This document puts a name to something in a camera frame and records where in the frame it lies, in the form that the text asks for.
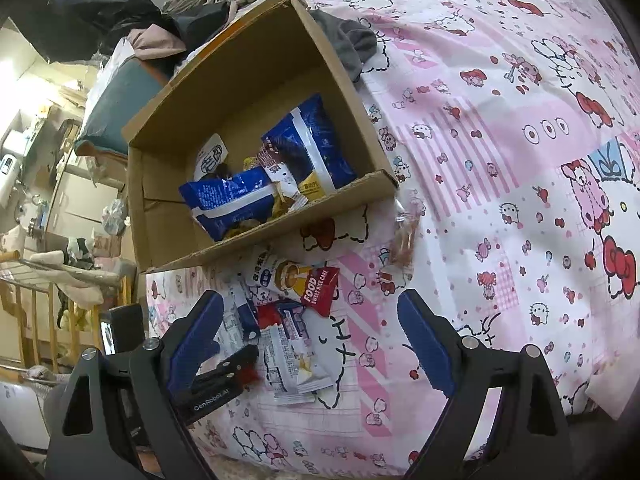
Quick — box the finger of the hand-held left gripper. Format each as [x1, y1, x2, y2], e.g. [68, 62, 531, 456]
[194, 345, 260, 395]

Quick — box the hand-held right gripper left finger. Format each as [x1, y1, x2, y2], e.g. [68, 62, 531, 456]
[60, 290, 226, 480]

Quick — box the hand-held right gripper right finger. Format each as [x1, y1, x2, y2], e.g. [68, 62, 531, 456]
[397, 289, 573, 480]

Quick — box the white and navy snack packet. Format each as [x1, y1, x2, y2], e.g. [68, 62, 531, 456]
[222, 285, 261, 356]

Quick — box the white crimped snack packet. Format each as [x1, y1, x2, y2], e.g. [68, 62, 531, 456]
[257, 302, 337, 406]

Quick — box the white bottle-print snack packet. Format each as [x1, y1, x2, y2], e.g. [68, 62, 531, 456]
[242, 245, 306, 306]

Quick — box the clear packet of brown snacks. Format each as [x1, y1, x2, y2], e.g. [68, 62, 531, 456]
[387, 195, 426, 268]

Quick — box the red snack packet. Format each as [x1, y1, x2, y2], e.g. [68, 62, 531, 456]
[299, 264, 341, 317]

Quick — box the white round snack packet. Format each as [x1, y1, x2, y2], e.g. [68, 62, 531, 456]
[192, 132, 232, 181]

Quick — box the brown snack packet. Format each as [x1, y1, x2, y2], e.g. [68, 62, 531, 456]
[256, 142, 296, 186]

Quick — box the blue yellow-bottomed snack packet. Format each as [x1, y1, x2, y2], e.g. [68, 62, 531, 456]
[260, 93, 357, 197]

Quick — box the cardboard box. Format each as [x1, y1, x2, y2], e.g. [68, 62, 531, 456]
[121, 0, 399, 275]

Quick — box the wooden rack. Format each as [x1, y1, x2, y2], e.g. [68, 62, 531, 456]
[0, 250, 136, 376]

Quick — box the pink cartoon printed bed sheet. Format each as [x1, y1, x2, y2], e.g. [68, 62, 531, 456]
[145, 0, 640, 476]

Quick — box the white cabinet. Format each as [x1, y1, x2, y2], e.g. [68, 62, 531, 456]
[47, 170, 126, 233]

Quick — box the pink cloth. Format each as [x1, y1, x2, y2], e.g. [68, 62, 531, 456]
[125, 22, 188, 58]

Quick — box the dark grey cloth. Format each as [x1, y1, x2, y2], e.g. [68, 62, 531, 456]
[310, 9, 378, 83]

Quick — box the black plastic bag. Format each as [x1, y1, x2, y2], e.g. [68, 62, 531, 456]
[15, 0, 176, 63]

